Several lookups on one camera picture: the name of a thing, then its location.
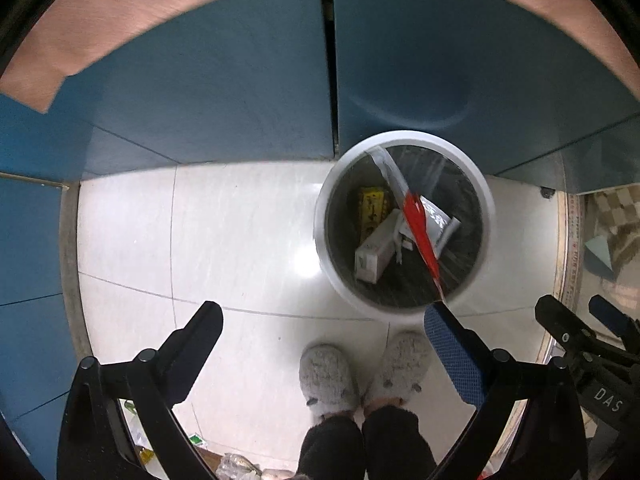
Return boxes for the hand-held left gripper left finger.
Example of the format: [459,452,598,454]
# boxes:
[57,301,223,480]

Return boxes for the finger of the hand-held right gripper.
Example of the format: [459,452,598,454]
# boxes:
[588,295,640,350]
[535,295,640,368]

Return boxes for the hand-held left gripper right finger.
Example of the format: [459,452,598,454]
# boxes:
[424,304,591,480]

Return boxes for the red plastic packet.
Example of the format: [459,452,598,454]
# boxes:
[401,191,447,306]

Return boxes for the white toothpaste box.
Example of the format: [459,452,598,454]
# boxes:
[354,208,407,285]

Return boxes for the white blue printed packet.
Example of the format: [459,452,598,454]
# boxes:
[400,195,461,261]

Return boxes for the white round trash can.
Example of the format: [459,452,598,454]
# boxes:
[313,130,497,318]

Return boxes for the yellow box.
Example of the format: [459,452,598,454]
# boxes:
[357,186,393,241]

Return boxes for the clear plastic wrapper strip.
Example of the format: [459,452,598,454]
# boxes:
[364,146,413,201]

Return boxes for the teal flat object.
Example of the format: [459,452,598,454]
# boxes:
[584,237,615,276]

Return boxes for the crumpled clear plastic bag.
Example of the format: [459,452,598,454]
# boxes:
[216,452,261,480]

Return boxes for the blue base cabinet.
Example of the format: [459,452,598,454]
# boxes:
[0,0,640,471]

